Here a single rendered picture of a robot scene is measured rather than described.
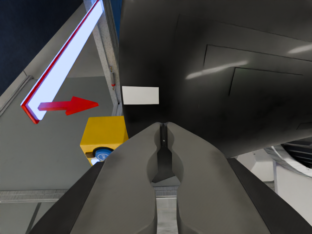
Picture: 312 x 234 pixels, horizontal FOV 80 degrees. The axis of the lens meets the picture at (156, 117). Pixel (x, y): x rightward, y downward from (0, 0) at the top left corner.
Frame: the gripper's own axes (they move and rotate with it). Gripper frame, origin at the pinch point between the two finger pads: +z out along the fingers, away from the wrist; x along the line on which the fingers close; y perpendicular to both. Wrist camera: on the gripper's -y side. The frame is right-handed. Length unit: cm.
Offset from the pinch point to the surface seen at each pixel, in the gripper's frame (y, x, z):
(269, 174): 52, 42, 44
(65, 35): 4, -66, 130
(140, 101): 0.4, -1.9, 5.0
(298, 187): 25.5, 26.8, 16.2
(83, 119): 49, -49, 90
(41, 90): -0.2, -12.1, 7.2
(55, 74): -0.9, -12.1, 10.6
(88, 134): 17.5, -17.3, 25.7
